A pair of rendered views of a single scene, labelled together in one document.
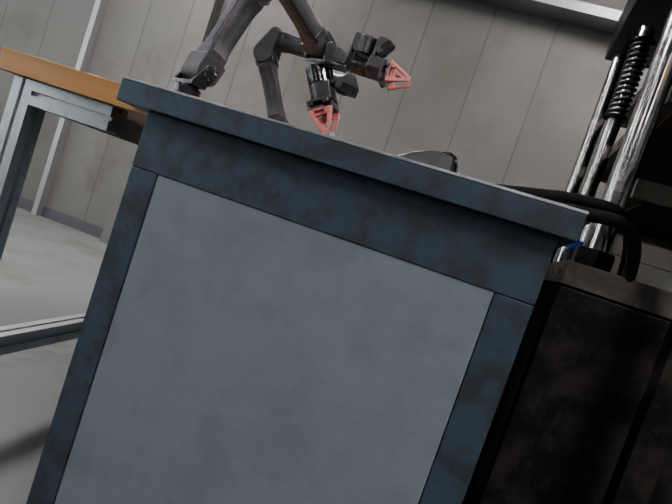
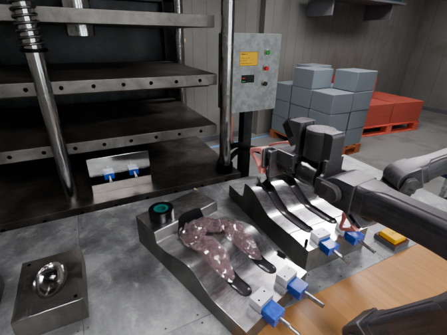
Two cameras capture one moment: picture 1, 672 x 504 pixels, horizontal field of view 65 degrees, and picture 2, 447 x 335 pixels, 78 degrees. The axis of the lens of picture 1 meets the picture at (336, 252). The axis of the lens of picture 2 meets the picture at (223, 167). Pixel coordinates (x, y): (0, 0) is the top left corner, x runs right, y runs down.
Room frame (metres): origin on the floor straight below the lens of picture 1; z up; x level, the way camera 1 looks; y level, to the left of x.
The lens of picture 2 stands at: (2.27, 0.37, 1.46)
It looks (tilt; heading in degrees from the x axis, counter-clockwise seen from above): 26 degrees down; 227
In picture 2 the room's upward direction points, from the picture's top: 1 degrees clockwise
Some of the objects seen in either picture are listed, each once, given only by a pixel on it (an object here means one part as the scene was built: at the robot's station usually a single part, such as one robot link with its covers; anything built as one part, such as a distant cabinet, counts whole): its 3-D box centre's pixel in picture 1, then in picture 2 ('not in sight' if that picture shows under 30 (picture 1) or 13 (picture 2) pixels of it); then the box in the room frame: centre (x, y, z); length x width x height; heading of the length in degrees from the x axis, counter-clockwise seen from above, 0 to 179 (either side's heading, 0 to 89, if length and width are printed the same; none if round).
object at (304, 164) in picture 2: (360, 64); (313, 170); (1.78, 0.12, 1.20); 0.07 x 0.06 x 0.07; 79
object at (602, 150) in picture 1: (587, 193); (55, 132); (2.05, -0.84, 1.10); 0.05 x 0.05 x 1.30
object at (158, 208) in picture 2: not in sight; (161, 212); (1.91, -0.31, 0.93); 0.08 x 0.08 x 0.04
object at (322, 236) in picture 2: not in sight; (331, 248); (1.60, 0.13, 0.89); 0.13 x 0.05 x 0.05; 74
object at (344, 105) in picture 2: not in sight; (316, 108); (-1.36, -1.58, 0.54); 1.10 x 0.73 x 1.09; 77
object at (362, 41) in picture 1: (354, 51); (328, 161); (1.79, 0.16, 1.24); 0.12 x 0.09 x 0.12; 79
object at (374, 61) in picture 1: (382, 56); (295, 141); (1.76, 0.06, 1.25); 0.07 x 0.06 x 0.11; 169
